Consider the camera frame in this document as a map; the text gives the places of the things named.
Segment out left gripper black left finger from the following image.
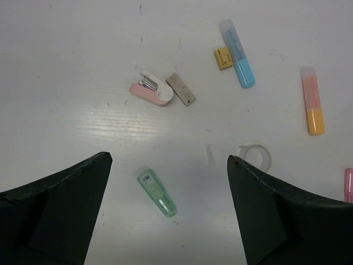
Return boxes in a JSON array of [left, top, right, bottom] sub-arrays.
[[1, 152, 113, 264]]

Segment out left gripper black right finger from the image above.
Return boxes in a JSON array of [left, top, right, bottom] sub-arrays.
[[227, 156, 352, 264]]

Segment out clear tape roll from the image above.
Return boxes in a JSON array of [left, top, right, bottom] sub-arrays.
[[238, 144, 272, 173]]

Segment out pink correction tape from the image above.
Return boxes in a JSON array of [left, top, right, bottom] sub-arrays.
[[344, 167, 353, 203]]

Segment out green correction tape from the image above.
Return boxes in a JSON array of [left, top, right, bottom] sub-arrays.
[[136, 166, 177, 218]]

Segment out orange highlighter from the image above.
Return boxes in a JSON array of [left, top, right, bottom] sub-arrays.
[[301, 66, 325, 136]]

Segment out blue highlighter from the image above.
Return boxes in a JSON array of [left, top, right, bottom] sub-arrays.
[[219, 19, 255, 89]]

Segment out pink and white stapler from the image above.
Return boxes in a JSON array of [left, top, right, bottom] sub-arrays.
[[129, 70, 174, 107]]

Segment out grey rectangular eraser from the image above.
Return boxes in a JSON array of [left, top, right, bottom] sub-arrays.
[[166, 72, 196, 106]]

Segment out yellow eraser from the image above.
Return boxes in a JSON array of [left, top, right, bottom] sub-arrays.
[[213, 47, 234, 71]]

